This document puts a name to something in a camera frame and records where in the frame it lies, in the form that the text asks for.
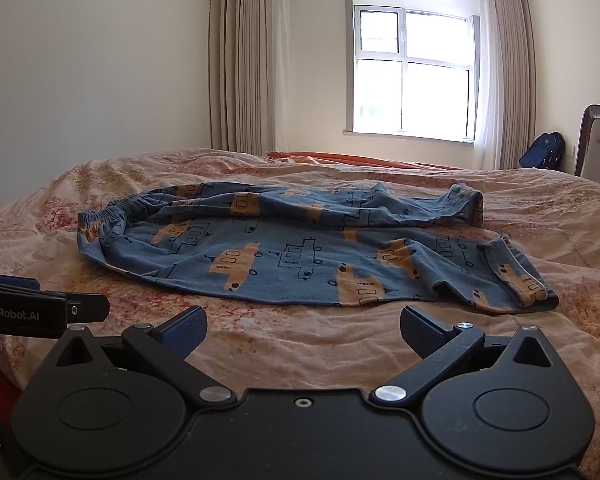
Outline right beige curtain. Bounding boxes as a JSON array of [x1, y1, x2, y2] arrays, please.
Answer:
[[474, 0, 536, 170]]

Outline pink floral bed quilt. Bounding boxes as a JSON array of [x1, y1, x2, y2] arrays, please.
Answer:
[[0, 147, 600, 480]]

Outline blue patterned children's pants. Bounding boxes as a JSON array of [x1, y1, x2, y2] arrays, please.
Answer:
[[76, 181, 558, 314]]

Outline orange bed sheet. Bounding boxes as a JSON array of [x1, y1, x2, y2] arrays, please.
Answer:
[[266, 152, 460, 170]]

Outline blue backpack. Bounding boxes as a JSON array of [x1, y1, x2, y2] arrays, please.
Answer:
[[519, 132, 566, 170]]

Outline beige curtain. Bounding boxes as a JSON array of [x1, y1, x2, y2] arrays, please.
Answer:
[[474, 0, 536, 170], [208, 0, 290, 155]]

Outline left beige curtain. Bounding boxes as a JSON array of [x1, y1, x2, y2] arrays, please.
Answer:
[[208, 0, 290, 155]]

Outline white framed window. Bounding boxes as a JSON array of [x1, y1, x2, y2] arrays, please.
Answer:
[[347, 0, 480, 143]]

